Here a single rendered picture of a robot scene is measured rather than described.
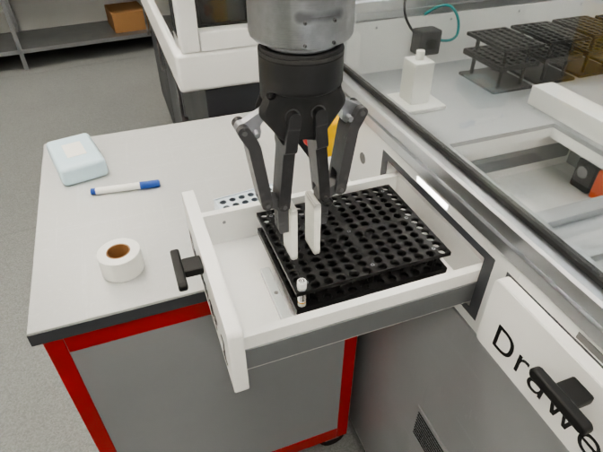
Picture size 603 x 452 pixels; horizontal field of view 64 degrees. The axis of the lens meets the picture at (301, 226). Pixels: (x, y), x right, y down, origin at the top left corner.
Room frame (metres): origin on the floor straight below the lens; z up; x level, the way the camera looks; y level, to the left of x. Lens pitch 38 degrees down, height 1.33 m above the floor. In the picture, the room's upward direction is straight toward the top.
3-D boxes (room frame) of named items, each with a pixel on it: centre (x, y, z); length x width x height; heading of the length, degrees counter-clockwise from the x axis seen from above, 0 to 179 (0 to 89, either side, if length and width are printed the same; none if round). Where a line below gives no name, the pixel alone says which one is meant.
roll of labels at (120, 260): (0.61, 0.30, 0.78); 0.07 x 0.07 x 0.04
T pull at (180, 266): (0.46, 0.15, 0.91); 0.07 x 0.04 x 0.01; 20
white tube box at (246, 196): (0.75, 0.09, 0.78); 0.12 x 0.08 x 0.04; 117
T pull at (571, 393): (0.27, -0.26, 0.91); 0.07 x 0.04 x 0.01; 20
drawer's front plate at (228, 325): (0.46, 0.12, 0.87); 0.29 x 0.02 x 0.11; 20
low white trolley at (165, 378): (0.86, 0.25, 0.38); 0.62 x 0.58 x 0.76; 20
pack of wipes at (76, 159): (0.94, 0.50, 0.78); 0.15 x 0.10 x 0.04; 33
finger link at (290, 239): (0.42, 0.01, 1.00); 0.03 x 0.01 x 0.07; 20
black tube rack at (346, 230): (0.53, -0.07, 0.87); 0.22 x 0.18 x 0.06; 110
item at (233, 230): (0.54, -0.08, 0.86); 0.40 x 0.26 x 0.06; 110
